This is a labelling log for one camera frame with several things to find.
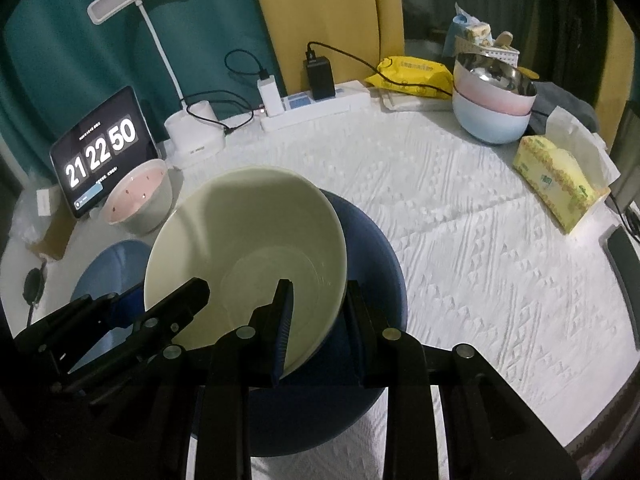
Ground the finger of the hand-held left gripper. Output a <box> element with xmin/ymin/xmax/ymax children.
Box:
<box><xmin>75</xmin><ymin>278</ymin><xmax>211</xmax><ymax>392</ymax></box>
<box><xmin>55</xmin><ymin>285</ymin><xmax>147</xmax><ymax>361</ymax></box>

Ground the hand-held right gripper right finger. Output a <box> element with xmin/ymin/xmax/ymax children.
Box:
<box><xmin>346</xmin><ymin>280</ymin><xmax>581</xmax><ymax>480</ymax></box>

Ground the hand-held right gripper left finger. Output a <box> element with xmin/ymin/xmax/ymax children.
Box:
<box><xmin>65</xmin><ymin>278</ymin><xmax>296</xmax><ymax>480</ymax></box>

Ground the blue plate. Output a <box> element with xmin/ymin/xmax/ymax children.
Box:
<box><xmin>70</xmin><ymin>239</ymin><xmax>153</xmax><ymax>376</ymax></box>

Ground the dark blue bowl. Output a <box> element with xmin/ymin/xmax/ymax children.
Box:
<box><xmin>245</xmin><ymin>187</ymin><xmax>408</xmax><ymax>457</ymax></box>

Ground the white bowl pink dotted inside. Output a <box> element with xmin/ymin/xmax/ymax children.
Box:
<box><xmin>98</xmin><ymin>158</ymin><xmax>175</xmax><ymax>235</ymax></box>

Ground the cream bowl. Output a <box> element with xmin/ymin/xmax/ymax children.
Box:
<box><xmin>144</xmin><ymin>165</ymin><xmax>347</xmax><ymax>380</ymax></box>

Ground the black round pouch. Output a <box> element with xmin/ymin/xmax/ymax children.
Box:
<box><xmin>22</xmin><ymin>267</ymin><xmax>48</xmax><ymax>306</ymax></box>

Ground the cardboard box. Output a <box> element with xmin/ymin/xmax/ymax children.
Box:
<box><xmin>27</xmin><ymin>200</ymin><xmax>76</xmax><ymax>261</ymax></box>

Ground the white textured tablecloth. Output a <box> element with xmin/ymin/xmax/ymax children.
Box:
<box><xmin>0</xmin><ymin>80</ymin><xmax>640</xmax><ymax>480</ymax></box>

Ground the clear plastic bag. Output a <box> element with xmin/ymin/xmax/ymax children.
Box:
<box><xmin>7</xmin><ymin>195</ymin><xmax>46</xmax><ymax>246</ymax></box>

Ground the tablet with clock display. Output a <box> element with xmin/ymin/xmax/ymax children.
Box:
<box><xmin>49</xmin><ymin>86</ymin><xmax>162</xmax><ymax>220</ymax></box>

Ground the white desk lamp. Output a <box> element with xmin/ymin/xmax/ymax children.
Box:
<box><xmin>87</xmin><ymin>0</ymin><xmax>227</xmax><ymax>170</ymax></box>

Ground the white power strip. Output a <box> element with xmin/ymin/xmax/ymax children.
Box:
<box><xmin>260</xmin><ymin>80</ymin><xmax>372</xmax><ymax>132</ymax></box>

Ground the white flat packet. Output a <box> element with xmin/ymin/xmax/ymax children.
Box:
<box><xmin>377</xmin><ymin>89</ymin><xmax>456</xmax><ymax>112</ymax></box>

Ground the white charger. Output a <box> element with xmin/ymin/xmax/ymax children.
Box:
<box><xmin>257</xmin><ymin>75</ymin><xmax>283</xmax><ymax>117</ymax></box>

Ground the light blue bowl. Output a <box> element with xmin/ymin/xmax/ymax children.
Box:
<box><xmin>452</xmin><ymin>91</ymin><xmax>533</xmax><ymax>147</ymax></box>

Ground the yellow tissue box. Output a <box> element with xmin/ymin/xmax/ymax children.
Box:
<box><xmin>512</xmin><ymin>106</ymin><xmax>622</xmax><ymax>236</ymax></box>

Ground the black charger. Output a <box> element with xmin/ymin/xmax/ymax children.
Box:
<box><xmin>302</xmin><ymin>57</ymin><xmax>337</xmax><ymax>102</ymax></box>

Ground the teal curtain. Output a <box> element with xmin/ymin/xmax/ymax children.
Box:
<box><xmin>0</xmin><ymin>0</ymin><xmax>283</xmax><ymax>181</ymax></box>

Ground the yellow wipes packet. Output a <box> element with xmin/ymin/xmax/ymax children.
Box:
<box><xmin>364</xmin><ymin>55</ymin><xmax>455</xmax><ymax>101</ymax></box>

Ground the black phone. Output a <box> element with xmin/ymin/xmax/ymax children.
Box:
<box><xmin>604</xmin><ymin>226</ymin><xmax>640</xmax><ymax>291</ymax></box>

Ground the metal bowl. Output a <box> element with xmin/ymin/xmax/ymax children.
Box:
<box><xmin>457</xmin><ymin>52</ymin><xmax>538</xmax><ymax>98</ymax></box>

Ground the grey cloth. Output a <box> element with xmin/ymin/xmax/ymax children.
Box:
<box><xmin>527</xmin><ymin>81</ymin><xmax>601</xmax><ymax>133</ymax></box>

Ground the basket with snacks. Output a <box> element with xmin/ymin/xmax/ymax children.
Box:
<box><xmin>457</xmin><ymin>30</ymin><xmax>521</xmax><ymax>67</ymax></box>

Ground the light blue paper packet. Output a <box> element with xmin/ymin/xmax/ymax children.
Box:
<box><xmin>442</xmin><ymin>4</ymin><xmax>475</xmax><ymax>58</ymax></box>

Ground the yellow curtain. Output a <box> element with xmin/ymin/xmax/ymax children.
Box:
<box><xmin>245</xmin><ymin>0</ymin><xmax>406</xmax><ymax>96</ymax></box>

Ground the black lamp cable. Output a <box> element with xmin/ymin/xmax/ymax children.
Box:
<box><xmin>180</xmin><ymin>91</ymin><xmax>257</xmax><ymax>137</ymax></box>

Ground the black white-charger cable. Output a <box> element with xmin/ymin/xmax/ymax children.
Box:
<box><xmin>224</xmin><ymin>49</ymin><xmax>269</xmax><ymax>81</ymax></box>

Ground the black black-charger cable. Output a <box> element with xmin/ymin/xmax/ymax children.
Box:
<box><xmin>306</xmin><ymin>41</ymin><xmax>453</xmax><ymax>98</ymax></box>

